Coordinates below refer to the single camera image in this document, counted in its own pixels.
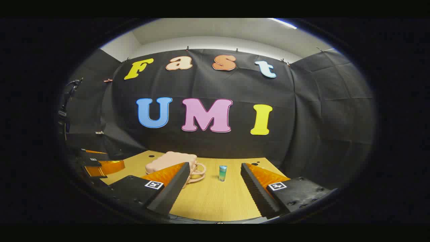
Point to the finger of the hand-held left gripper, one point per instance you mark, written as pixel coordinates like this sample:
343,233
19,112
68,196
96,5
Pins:
104,168
94,156

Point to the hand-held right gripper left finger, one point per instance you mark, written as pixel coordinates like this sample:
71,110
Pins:
174,190

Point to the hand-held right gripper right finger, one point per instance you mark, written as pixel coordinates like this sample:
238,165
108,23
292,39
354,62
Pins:
255,191

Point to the blue green skin care tube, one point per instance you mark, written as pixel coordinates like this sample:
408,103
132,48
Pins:
222,173

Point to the black backdrop cloth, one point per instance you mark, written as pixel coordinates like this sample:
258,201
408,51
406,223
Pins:
295,117

